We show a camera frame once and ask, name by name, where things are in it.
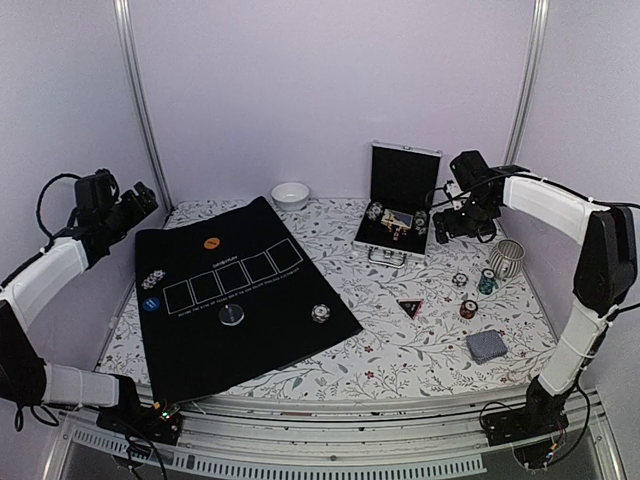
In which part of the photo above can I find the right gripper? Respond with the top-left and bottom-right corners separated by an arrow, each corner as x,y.
433,193 -> 497,244

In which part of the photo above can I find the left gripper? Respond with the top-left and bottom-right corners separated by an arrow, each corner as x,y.
103,180 -> 159,241

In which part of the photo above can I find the green poker chip stack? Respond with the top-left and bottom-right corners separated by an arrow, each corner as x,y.
477,268 -> 498,295

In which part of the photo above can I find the orange round button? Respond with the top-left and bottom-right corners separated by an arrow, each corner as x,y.
203,237 -> 221,250

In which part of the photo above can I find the red poker chip stack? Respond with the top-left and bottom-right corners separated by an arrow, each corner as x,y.
459,300 -> 478,319

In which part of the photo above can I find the blue round button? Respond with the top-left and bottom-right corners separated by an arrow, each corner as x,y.
142,297 -> 161,312

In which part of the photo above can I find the blue playing card deck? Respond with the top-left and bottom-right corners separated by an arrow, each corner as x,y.
466,330 -> 508,364

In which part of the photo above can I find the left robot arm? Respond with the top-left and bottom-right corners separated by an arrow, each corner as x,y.
1,169 -> 158,434

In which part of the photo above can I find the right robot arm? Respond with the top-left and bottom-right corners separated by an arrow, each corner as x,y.
433,150 -> 638,436

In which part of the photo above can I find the chip stack in case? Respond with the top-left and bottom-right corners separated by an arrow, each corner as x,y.
366,201 -> 384,222
413,210 -> 429,237

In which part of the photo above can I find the card box in case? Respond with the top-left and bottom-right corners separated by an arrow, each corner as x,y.
381,209 -> 413,230

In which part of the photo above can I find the aluminium poker case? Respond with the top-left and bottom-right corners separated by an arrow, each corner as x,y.
353,141 -> 443,269

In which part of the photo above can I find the black triangular token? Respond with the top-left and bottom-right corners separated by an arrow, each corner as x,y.
396,299 -> 424,319

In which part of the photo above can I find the black poker mat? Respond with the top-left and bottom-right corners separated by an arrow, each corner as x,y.
135,197 -> 363,404

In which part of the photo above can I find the clear dealer puck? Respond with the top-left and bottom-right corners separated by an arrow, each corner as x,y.
218,304 -> 245,327

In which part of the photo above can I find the white ceramic bowl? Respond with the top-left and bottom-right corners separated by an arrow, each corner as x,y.
271,182 -> 311,212

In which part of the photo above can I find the left aluminium frame post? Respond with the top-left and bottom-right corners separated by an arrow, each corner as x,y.
113,0 -> 174,214

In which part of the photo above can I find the aluminium frame post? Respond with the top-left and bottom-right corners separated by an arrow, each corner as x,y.
113,0 -> 174,214
502,0 -> 550,166

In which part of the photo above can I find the right aluminium frame post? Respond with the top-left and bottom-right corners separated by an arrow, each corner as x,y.
502,0 -> 550,166

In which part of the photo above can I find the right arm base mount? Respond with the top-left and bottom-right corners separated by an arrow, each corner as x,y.
478,401 -> 569,470

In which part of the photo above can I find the aluminium front rail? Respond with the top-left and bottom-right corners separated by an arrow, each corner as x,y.
43,387 -> 626,479

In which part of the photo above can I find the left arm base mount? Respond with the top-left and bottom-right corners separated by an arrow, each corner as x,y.
96,397 -> 183,446

